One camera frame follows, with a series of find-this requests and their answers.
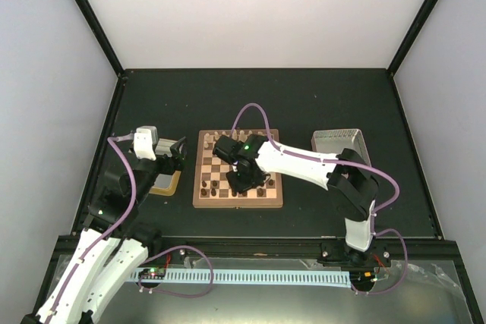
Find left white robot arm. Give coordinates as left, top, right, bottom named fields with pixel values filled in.
left=22, top=127, right=187, bottom=323

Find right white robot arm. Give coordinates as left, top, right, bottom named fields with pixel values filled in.
left=213, top=134, right=378, bottom=266

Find row of white chess pieces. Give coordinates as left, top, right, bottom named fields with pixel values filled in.
left=199, top=128, right=267, bottom=149

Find wooden chess board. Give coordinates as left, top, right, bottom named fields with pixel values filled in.
left=193, top=133, right=283, bottom=209

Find small circuit board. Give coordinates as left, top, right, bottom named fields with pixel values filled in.
left=138, top=268, right=166, bottom=280

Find gold rimmed metal tray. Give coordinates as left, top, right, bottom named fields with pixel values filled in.
left=150, top=138, right=181, bottom=197

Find pink rimmed metal tray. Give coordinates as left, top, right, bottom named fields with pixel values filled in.
left=311, top=128, right=371, bottom=165

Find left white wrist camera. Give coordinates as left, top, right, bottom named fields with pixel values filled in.
left=133, top=126, right=159, bottom=161

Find light blue cable duct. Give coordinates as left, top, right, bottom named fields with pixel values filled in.
left=127, top=268, right=352, bottom=288

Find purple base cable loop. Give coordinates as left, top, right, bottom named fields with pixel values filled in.
left=137, top=245, right=215, bottom=298

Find black rail base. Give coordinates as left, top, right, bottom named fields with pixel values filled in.
left=56, top=234, right=460, bottom=264

